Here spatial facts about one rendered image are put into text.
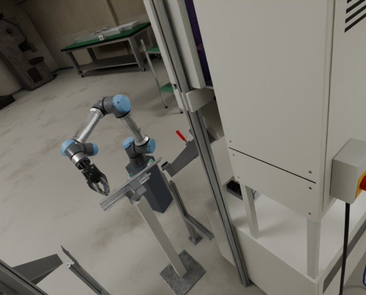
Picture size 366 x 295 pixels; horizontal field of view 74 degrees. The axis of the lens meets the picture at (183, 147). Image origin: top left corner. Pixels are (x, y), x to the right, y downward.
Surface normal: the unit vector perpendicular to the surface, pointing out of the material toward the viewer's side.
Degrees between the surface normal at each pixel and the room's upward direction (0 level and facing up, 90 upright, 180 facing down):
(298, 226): 0
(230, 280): 0
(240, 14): 90
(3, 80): 90
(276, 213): 0
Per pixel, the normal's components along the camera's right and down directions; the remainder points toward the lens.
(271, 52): -0.74, 0.55
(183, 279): -0.29, -0.78
